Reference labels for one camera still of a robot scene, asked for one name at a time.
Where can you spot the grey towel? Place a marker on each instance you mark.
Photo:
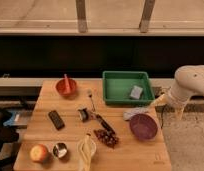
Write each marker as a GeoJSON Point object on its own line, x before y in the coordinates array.
{"type": "Point", "coordinates": [127, 115]}

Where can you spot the right metal window post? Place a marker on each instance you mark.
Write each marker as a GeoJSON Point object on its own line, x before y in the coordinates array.
{"type": "Point", "coordinates": [146, 15]}

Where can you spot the black handled knife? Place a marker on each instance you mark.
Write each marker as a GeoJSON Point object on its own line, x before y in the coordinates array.
{"type": "Point", "coordinates": [103, 123]}

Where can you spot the red yellow apple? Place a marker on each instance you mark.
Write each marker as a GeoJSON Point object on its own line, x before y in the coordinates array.
{"type": "Point", "coordinates": [39, 153]}

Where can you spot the metal fork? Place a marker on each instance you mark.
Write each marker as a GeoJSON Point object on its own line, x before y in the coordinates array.
{"type": "Point", "coordinates": [91, 99]}

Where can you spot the grey sponge in bin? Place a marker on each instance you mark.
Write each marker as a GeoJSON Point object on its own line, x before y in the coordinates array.
{"type": "Point", "coordinates": [136, 92]}

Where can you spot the small steel cup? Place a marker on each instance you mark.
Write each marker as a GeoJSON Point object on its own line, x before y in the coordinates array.
{"type": "Point", "coordinates": [60, 150]}

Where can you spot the green plastic bin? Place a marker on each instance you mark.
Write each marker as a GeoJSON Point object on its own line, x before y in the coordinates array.
{"type": "Point", "coordinates": [118, 85]}

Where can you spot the small metal can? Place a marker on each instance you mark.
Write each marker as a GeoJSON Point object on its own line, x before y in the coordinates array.
{"type": "Point", "coordinates": [84, 115]}

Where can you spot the orange carrot stick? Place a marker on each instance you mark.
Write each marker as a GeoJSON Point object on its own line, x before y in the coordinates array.
{"type": "Point", "coordinates": [67, 84]}

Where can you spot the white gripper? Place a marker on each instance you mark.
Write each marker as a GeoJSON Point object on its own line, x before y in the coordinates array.
{"type": "Point", "coordinates": [175, 100]}

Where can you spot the yellow banana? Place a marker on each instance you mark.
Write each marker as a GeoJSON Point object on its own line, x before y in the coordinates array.
{"type": "Point", "coordinates": [86, 165]}

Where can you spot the metal window post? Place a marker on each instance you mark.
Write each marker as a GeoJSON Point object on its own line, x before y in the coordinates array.
{"type": "Point", "coordinates": [146, 15]}
{"type": "Point", "coordinates": [81, 16]}

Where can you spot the left metal window post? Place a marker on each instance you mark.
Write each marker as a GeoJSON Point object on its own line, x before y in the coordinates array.
{"type": "Point", "coordinates": [81, 16]}

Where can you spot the dark red grapes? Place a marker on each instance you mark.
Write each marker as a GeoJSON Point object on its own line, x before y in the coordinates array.
{"type": "Point", "coordinates": [107, 138]}

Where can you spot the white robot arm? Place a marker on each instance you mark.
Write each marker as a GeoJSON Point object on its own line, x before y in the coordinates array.
{"type": "Point", "coordinates": [188, 82]}

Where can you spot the red bowl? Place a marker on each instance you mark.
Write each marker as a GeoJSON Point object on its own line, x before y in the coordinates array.
{"type": "Point", "coordinates": [60, 87]}

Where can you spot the black chair at left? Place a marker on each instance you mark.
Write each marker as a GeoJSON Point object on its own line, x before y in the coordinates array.
{"type": "Point", "coordinates": [8, 134]}

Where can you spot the wooden table board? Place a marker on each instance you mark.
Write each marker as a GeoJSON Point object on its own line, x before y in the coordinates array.
{"type": "Point", "coordinates": [129, 154]}

